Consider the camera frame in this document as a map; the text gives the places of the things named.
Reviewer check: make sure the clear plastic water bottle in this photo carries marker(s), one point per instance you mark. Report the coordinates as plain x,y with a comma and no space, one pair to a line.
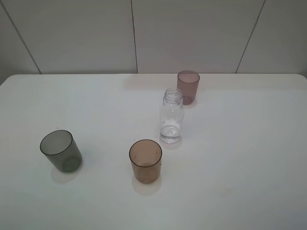
171,116

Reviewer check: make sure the brown translucent plastic cup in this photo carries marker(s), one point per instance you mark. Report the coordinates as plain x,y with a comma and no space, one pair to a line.
145,157

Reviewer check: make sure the pink translucent plastic cup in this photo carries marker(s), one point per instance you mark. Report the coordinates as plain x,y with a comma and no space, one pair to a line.
187,83

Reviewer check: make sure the grey translucent plastic cup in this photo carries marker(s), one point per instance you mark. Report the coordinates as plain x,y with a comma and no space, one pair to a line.
61,150

